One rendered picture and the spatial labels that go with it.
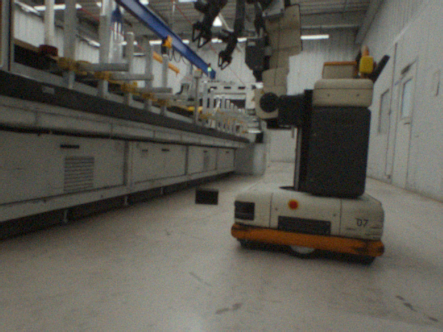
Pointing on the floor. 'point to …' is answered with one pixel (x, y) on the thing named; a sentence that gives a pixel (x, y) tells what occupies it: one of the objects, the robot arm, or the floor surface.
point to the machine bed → (91, 164)
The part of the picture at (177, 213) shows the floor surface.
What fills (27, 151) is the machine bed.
